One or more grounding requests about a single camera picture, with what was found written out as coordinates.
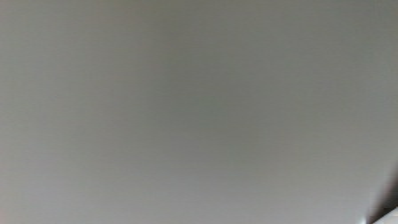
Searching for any white drawer cabinet box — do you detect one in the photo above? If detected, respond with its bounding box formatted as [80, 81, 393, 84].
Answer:
[0, 0, 398, 224]

